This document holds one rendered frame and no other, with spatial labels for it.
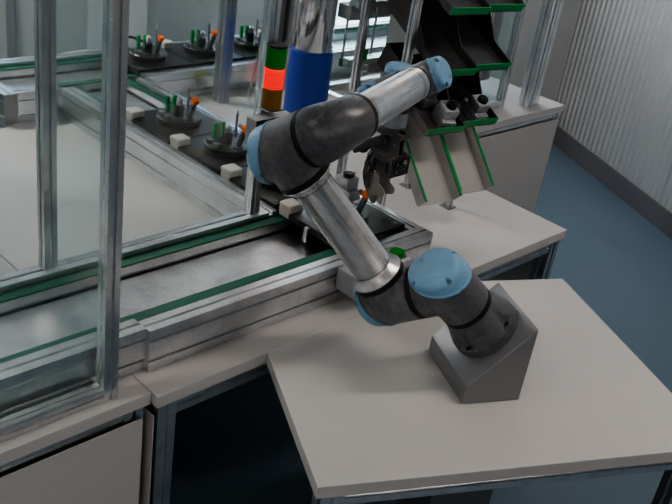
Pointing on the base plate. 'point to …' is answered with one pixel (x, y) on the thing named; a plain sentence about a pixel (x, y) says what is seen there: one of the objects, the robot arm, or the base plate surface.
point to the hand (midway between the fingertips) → (371, 197)
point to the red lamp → (273, 79)
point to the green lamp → (276, 59)
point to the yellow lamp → (271, 99)
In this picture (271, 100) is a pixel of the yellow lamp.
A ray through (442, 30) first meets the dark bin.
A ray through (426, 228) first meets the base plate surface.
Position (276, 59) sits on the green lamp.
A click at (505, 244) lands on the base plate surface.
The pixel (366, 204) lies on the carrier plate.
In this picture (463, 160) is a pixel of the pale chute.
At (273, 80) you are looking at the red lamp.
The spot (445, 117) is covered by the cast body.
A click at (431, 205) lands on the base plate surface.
